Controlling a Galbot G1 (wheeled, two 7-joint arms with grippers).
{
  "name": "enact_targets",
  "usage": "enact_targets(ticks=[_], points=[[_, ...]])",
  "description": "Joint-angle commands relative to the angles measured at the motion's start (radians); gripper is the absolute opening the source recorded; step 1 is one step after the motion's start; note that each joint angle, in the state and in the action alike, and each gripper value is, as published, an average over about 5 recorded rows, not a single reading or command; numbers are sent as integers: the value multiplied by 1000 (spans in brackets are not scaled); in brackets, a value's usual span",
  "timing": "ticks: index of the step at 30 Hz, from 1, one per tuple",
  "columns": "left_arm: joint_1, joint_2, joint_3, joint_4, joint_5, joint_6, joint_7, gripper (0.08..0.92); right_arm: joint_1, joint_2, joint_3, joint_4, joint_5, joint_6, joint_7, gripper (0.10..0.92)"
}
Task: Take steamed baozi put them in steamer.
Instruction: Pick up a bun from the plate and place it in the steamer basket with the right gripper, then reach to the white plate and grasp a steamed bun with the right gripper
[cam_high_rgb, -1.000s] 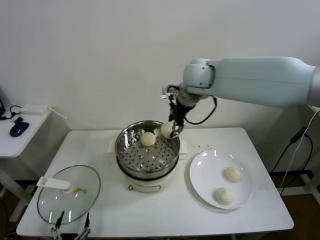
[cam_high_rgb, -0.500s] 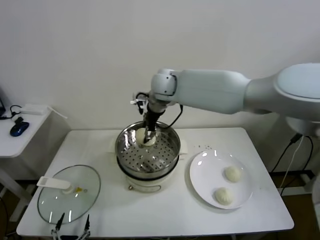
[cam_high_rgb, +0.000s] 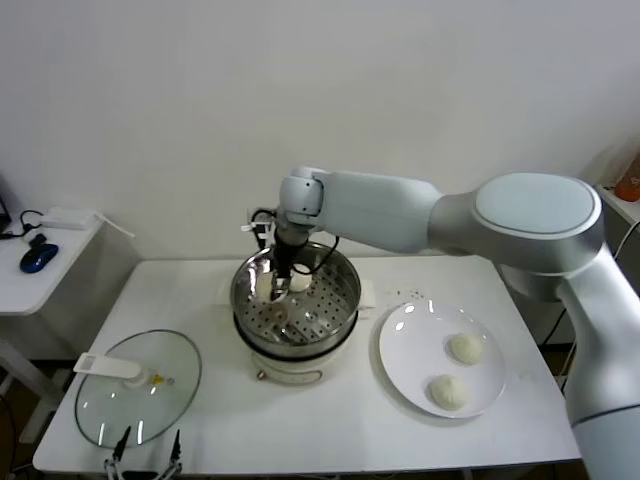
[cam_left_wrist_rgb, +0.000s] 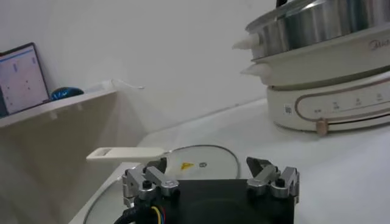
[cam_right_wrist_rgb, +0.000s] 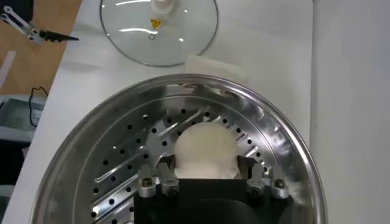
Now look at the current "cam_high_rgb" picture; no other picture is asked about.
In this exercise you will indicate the white side table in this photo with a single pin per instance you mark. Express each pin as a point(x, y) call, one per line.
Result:
point(55, 280)

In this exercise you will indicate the white shelf unit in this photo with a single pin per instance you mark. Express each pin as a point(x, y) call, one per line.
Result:
point(625, 207)

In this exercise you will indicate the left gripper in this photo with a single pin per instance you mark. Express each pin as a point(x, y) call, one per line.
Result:
point(140, 476)

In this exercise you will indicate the blue computer mouse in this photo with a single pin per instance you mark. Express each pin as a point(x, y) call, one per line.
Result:
point(37, 258)

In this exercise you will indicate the orange bottle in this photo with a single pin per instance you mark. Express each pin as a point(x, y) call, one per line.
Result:
point(630, 185)

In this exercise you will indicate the white round plate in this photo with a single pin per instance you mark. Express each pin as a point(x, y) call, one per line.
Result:
point(415, 350)

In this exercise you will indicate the stainless steel steamer basket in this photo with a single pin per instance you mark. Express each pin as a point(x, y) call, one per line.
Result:
point(325, 310)

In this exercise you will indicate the white electric cooker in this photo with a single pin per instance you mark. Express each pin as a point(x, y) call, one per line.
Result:
point(295, 370)

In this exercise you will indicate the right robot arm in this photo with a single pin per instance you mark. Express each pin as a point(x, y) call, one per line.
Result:
point(450, 215)

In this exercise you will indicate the laptop screen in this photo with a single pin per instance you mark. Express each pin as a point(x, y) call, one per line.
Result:
point(4, 210)

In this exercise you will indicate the white rectangular box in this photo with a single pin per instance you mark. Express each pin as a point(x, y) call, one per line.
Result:
point(65, 218)

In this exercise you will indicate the small black dongle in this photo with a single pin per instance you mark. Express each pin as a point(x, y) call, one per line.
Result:
point(36, 241)

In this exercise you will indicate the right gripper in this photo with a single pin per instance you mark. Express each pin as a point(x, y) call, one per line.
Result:
point(287, 250)

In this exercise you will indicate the white steamed baozi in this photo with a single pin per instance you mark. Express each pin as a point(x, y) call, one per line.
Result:
point(448, 393)
point(300, 283)
point(263, 287)
point(465, 348)

